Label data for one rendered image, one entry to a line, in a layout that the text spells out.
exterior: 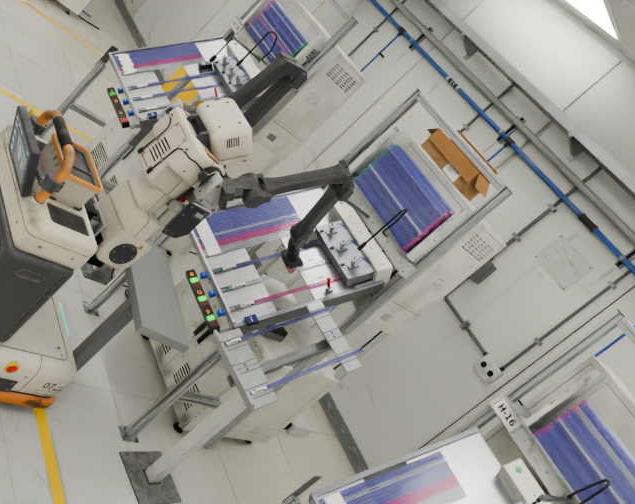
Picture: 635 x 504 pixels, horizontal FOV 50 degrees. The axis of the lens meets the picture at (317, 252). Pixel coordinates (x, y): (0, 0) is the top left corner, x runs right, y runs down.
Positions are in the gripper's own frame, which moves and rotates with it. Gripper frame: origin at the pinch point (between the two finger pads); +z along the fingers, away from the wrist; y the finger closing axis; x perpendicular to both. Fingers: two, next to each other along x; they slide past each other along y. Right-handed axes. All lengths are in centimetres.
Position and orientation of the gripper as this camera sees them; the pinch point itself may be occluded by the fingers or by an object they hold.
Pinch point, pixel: (290, 271)
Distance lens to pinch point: 306.1
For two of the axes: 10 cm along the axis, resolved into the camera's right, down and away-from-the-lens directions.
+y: -4.3, -7.0, 5.8
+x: -8.9, 2.3, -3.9
